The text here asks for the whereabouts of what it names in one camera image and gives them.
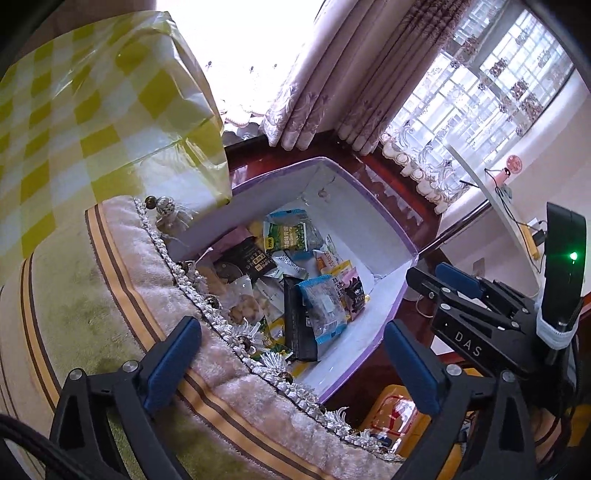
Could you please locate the green snack packet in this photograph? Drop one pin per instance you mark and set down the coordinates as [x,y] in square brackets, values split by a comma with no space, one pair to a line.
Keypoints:
[286,237]

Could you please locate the white and orange snack packet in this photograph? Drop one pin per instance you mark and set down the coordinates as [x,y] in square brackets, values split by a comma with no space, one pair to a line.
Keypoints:
[330,258]

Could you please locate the white box with purple rim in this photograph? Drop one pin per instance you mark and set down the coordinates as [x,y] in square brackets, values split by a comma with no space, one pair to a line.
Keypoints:
[351,217]

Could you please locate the yellow stick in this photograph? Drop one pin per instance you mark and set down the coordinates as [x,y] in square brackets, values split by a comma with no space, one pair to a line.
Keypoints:
[530,240]

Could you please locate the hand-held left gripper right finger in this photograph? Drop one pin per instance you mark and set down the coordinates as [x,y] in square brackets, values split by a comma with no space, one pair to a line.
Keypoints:
[413,364]

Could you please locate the pink floral drape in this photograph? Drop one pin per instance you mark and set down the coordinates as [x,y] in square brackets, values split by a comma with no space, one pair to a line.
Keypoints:
[323,92]

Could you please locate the striped fringed blanket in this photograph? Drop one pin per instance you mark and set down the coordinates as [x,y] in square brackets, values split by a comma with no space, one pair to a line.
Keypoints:
[92,286]

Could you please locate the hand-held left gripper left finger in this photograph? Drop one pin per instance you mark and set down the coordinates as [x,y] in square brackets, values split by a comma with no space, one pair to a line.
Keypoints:
[173,364]

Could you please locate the yellow checked tablecloth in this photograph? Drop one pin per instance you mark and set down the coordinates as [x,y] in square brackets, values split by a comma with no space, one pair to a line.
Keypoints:
[69,115]

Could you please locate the black and pink snack packet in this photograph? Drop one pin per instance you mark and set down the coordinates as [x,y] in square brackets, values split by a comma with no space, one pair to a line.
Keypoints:
[353,295]

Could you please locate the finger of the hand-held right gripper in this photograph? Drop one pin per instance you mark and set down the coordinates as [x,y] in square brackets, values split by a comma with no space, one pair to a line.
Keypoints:
[425,281]
[461,281]

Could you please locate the long black snack packet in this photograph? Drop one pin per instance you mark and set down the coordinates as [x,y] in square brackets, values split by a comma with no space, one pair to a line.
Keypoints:
[298,323]

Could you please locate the floral lace curtain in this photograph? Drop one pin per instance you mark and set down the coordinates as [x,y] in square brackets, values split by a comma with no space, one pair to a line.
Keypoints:
[415,157]

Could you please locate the red round wall sticker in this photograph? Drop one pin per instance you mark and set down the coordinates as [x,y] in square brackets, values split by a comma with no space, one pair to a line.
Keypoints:
[515,164]

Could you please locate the white packet with green edge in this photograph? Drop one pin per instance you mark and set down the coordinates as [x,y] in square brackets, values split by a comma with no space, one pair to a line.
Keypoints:
[288,265]

